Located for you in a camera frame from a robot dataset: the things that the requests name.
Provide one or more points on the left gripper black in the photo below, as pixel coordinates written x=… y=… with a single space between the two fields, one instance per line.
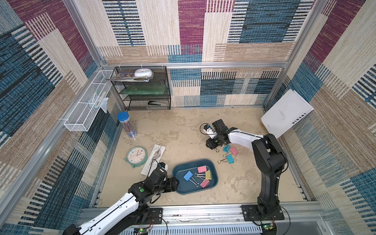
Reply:
x=169 y=187

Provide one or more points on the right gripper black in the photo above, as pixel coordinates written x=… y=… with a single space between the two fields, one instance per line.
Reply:
x=212 y=142

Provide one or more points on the teal plastic storage box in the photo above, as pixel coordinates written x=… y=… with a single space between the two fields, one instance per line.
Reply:
x=187 y=187

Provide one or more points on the blue binder clip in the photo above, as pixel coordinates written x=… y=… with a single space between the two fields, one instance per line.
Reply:
x=190 y=178

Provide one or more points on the yellow binder clip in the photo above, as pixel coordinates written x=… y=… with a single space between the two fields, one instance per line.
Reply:
x=208 y=176

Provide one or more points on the pink binder clip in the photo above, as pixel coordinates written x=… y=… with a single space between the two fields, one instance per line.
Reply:
x=205 y=183
x=233 y=151
x=202 y=170

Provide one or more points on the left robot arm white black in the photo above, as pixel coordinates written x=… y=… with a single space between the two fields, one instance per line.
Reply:
x=131 y=209

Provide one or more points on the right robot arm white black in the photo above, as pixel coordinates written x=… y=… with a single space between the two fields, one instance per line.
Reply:
x=270 y=160

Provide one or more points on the teal binder clip upper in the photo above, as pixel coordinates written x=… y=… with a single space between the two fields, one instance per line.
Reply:
x=226 y=148

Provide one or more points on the teal binder clip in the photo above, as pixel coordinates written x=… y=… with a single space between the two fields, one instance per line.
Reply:
x=226 y=148
x=228 y=158

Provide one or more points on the pink binder clip on table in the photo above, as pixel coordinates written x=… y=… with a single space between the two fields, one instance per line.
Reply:
x=233 y=151

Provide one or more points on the white binder folder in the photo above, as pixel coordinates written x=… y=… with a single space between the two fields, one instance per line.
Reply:
x=285 y=113

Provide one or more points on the white packaged item flat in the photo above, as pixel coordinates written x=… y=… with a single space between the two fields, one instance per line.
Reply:
x=153 y=159

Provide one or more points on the green round clock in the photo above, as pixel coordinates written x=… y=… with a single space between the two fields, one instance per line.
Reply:
x=136 y=156

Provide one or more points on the clear tube of coloured pencils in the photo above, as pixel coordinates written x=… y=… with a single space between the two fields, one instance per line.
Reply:
x=125 y=121

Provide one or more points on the black stapler on shelf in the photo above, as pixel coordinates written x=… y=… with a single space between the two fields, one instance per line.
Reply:
x=159 y=104

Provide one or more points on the green tray on shelf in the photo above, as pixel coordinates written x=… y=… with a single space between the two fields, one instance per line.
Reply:
x=144 y=90

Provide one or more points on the black mesh shelf rack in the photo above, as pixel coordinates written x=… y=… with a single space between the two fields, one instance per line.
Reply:
x=140 y=102

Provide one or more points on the white round device on shelf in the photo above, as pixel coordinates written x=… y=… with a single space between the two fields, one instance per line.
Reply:
x=143 y=73

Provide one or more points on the magazine on shelf top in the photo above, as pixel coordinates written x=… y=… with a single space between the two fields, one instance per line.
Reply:
x=129 y=77

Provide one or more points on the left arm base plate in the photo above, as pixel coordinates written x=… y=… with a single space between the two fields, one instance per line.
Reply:
x=153 y=216

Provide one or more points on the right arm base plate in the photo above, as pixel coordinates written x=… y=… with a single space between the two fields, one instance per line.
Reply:
x=259 y=213

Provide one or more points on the white wire wall basket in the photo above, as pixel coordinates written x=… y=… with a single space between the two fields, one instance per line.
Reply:
x=93 y=99

